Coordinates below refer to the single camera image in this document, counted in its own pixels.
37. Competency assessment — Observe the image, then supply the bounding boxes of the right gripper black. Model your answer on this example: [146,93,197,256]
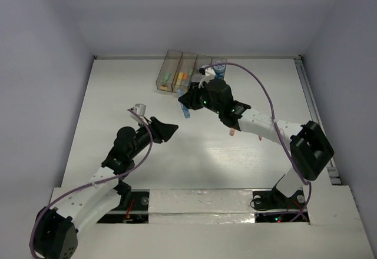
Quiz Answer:
[179,79,222,114]

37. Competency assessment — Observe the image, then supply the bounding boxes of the blue correction tape pen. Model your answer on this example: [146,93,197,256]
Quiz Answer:
[178,88,190,119]

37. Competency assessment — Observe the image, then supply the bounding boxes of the green correction tape pen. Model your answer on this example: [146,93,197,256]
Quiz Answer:
[162,72,171,84]

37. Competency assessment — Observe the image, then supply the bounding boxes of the blue round clip jar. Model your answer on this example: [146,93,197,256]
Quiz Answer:
[212,60,226,79]

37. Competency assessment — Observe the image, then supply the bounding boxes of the orange correction tape pen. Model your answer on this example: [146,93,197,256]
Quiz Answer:
[229,128,236,136]

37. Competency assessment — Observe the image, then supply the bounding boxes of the yellow highlighter marker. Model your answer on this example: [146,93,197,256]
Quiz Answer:
[176,72,183,86]

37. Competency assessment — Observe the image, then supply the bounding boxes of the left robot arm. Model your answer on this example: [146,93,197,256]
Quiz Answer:
[29,117,178,258]

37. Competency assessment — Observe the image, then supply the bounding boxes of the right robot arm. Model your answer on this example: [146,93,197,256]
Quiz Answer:
[178,79,334,207]

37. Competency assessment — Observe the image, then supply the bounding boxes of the smoked drawer box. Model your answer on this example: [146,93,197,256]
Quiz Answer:
[190,55,212,82]
[211,57,227,79]
[156,49,182,92]
[172,52,197,93]

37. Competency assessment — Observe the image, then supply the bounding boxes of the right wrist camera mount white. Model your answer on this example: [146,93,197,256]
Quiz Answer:
[199,67,216,88]

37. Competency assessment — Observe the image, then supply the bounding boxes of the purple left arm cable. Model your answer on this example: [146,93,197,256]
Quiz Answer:
[28,108,154,259]

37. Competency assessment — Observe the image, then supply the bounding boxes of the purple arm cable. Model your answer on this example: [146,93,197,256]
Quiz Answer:
[28,108,154,259]
[203,62,312,222]

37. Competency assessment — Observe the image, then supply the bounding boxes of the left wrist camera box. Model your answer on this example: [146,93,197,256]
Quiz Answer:
[133,104,147,117]

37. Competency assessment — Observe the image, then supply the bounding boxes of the silver foil front rail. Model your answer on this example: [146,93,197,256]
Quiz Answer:
[148,189,256,225]

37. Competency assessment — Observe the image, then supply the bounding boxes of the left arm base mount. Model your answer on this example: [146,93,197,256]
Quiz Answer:
[97,182,150,224]

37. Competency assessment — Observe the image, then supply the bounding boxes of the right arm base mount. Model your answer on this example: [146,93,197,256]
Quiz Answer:
[249,188,310,223]

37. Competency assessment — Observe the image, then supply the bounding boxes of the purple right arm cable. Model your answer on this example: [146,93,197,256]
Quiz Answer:
[203,62,312,222]

